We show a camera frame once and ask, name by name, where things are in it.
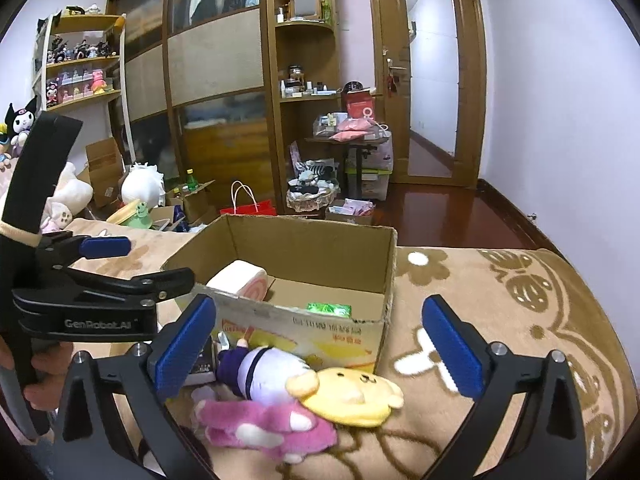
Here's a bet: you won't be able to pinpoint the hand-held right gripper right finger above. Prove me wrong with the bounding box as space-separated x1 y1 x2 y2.
421 294 588 480

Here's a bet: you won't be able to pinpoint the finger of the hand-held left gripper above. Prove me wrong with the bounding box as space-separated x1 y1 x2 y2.
35 232 132 281
62 267 195 307

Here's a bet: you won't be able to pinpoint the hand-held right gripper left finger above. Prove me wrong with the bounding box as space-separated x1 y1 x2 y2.
52 294 221 480

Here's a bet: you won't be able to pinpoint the black box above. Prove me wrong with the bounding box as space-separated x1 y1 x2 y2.
190 332 222 387

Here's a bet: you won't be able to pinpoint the white cloth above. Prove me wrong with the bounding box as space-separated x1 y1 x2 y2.
206 260 269 303

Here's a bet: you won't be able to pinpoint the purple plush doll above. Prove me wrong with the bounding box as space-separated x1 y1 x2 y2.
216 339 321 403

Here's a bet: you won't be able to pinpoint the pink plush toy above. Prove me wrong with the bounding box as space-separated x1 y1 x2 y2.
192 385 338 463

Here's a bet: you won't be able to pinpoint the yellow plush toy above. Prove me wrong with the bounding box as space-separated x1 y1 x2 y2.
285 366 405 428

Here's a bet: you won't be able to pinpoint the printed cardboard box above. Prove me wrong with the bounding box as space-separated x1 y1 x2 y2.
161 214 398 376

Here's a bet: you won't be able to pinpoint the person's left hand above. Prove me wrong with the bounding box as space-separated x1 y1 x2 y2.
22 342 77 413

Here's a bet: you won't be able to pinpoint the green frog toy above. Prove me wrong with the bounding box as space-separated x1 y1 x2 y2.
107 199 153 228

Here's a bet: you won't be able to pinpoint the cream plush toy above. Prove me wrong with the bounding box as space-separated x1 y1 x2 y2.
50 162 93 221

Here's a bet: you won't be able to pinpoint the small open cardboard box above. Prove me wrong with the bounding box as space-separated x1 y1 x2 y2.
150 205 187 232

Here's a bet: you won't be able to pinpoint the beige floral blanket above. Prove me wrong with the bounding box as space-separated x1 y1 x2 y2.
65 220 626 480

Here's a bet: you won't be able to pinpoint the round white plush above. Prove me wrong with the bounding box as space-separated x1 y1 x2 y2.
120 161 166 208

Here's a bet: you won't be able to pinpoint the cardboard box with bottles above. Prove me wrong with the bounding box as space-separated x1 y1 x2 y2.
165 180 216 223

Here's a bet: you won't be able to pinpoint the flattened cardboard box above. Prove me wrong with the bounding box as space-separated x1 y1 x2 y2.
85 137 126 208

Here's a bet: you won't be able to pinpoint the red paper bag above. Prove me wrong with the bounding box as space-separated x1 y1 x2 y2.
220 181 278 217

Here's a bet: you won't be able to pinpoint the green packet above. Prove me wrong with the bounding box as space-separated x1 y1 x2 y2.
306 302 352 317

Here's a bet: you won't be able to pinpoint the black white plush doll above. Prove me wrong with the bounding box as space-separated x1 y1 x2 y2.
4 96 40 148

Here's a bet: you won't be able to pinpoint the row of pink figure boxes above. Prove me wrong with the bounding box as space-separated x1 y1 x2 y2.
47 70 118 103

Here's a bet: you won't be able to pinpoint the lace trimmed basket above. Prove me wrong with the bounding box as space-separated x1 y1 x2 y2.
286 185 341 213

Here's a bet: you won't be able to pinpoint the small box with pink items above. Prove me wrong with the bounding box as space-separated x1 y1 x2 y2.
325 199 376 225

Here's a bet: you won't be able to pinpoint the pile of socks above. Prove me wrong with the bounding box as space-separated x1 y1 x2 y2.
290 157 338 193

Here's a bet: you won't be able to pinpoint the wooden corner shelf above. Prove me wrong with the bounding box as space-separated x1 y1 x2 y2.
265 0 346 216

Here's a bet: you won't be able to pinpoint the plastic storage bin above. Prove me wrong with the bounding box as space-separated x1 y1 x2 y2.
345 167 391 201

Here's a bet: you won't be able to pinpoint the row of figurines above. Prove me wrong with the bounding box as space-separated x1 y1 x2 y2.
47 35 121 63

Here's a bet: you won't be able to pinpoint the white plastic bag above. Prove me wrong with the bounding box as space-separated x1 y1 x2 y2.
365 130 394 171

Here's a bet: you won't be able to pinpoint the wooden wardrobe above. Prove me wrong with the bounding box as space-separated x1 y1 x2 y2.
107 0 281 216

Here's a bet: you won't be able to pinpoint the clear cosmetic organizer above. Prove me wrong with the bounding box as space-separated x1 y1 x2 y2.
314 114 346 137

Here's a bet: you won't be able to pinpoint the display shelf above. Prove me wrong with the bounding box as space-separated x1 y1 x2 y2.
32 12 133 151

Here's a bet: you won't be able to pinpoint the dark side table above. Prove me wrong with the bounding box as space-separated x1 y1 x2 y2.
305 132 391 201

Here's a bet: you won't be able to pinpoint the group of cosmetic jars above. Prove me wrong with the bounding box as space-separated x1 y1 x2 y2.
280 65 341 98

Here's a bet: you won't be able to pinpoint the pink cloth packs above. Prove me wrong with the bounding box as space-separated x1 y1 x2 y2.
332 117 376 142

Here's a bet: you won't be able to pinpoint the red box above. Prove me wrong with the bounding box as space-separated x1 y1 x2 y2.
342 90 376 121

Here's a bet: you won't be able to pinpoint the wooden door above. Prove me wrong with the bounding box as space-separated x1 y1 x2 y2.
367 0 488 188

